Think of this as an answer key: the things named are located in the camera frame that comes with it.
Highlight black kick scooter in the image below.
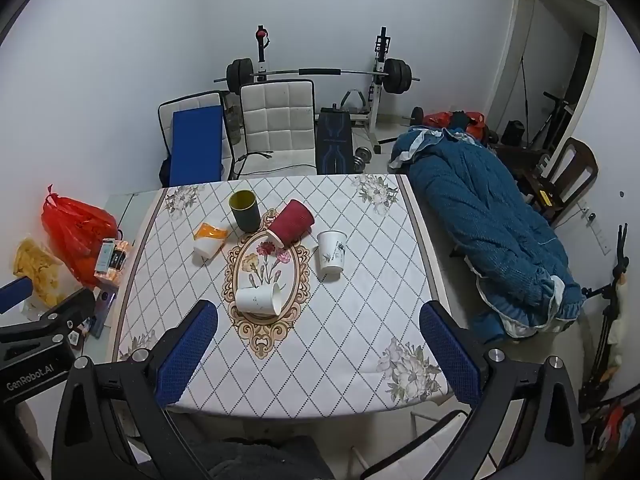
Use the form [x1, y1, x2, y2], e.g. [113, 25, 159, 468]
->
[529, 90, 577, 152]

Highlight black trimmed white chair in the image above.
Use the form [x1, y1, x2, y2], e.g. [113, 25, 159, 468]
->
[157, 90, 234, 187]

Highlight white floral paper cup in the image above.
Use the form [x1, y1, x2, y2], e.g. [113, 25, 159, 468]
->
[316, 230, 348, 279]

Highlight dark cloth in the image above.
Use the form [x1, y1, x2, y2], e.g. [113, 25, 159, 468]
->
[192, 435, 337, 480]

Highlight orange and white paper cup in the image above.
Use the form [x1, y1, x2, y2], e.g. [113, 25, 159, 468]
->
[192, 223, 229, 263]

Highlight clear water bottle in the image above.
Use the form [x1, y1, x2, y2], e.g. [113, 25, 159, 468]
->
[223, 104, 244, 147]

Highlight white wall socket strip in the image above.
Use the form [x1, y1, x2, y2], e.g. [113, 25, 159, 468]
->
[579, 199, 612, 254]

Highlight yellow plastic bag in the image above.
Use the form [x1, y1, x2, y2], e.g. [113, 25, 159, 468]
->
[13, 238, 66, 307]

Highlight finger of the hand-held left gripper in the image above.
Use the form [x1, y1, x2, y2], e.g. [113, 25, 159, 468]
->
[0, 288, 97, 345]
[0, 277, 34, 315]

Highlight purple flat case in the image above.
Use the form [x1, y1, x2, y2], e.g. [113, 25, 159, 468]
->
[90, 287, 119, 339]

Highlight blue mat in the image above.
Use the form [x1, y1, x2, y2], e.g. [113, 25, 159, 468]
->
[168, 105, 224, 187]

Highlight red and orange clothes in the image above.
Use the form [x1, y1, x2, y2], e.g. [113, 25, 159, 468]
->
[424, 109, 489, 137]

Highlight black tripod stand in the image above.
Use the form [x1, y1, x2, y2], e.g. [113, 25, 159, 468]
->
[579, 223, 632, 412]

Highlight barbell with black plates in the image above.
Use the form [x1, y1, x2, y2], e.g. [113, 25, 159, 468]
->
[213, 58, 421, 96]

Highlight white barbell rack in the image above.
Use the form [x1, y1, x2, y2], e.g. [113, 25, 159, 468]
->
[249, 24, 397, 155]

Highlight black speaker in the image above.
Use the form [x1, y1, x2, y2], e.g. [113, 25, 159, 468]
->
[501, 119, 526, 146]

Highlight plain white paper cup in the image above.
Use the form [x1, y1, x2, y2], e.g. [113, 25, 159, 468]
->
[234, 282, 284, 317]

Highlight brown wooden chair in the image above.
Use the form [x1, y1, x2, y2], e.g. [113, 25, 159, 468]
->
[519, 137, 599, 227]

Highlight floral printed tablecloth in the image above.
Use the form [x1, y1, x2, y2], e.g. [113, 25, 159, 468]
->
[110, 173, 454, 420]

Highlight red plastic bag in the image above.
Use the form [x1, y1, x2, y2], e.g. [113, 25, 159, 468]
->
[40, 184, 121, 289]

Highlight white padded chair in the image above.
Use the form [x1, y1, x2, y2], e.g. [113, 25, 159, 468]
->
[234, 79, 319, 180]

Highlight red ribbed paper cup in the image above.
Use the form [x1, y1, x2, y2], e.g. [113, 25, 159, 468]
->
[266, 199, 316, 250]

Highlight blue quilted blanket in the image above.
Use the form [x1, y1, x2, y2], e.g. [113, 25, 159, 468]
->
[388, 124, 587, 342]

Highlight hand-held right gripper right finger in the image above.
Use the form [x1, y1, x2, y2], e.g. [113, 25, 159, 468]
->
[419, 301, 586, 480]

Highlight dark green cup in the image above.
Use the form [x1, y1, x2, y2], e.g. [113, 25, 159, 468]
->
[228, 189, 262, 233]

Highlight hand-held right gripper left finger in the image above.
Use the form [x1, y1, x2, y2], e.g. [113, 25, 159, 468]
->
[52, 299, 221, 480]

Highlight small printed box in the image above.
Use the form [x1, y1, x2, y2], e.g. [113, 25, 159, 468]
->
[94, 238, 132, 284]

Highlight white seat with black trim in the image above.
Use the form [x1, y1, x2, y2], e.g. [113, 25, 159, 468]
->
[359, 409, 472, 480]

